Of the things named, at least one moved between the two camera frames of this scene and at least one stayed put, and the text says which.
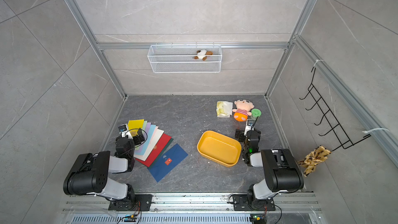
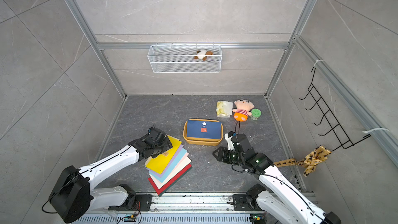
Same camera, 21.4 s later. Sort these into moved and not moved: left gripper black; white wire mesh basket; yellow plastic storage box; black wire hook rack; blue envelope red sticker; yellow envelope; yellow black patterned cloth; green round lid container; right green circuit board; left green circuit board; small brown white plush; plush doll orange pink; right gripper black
Moved: right gripper black; left gripper black; yellow plastic storage box; blue envelope red sticker; yellow envelope
Not moved: white wire mesh basket; left green circuit board; small brown white plush; right green circuit board; black wire hook rack; plush doll orange pink; yellow black patterned cloth; green round lid container
